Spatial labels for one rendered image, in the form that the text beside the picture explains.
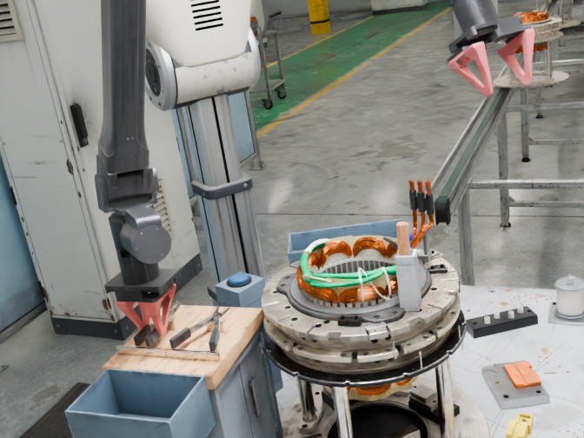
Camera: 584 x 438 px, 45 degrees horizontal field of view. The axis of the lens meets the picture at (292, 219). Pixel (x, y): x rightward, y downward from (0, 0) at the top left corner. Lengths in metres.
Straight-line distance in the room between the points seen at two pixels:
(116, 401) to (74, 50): 2.28
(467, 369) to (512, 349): 0.12
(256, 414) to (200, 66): 0.66
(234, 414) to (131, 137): 0.46
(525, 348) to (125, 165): 0.92
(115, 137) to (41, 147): 2.31
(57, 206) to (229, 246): 1.92
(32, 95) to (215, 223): 1.85
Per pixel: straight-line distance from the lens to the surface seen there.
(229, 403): 1.12
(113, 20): 0.92
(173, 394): 1.09
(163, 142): 3.72
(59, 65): 3.16
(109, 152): 1.01
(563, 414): 1.38
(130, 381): 1.11
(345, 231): 1.47
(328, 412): 1.37
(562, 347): 1.57
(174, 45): 1.38
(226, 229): 1.51
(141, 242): 0.99
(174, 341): 1.09
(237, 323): 1.15
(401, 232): 1.01
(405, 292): 1.04
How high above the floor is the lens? 1.61
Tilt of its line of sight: 21 degrees down
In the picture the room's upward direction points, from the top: 9 degrees counter-clockwise
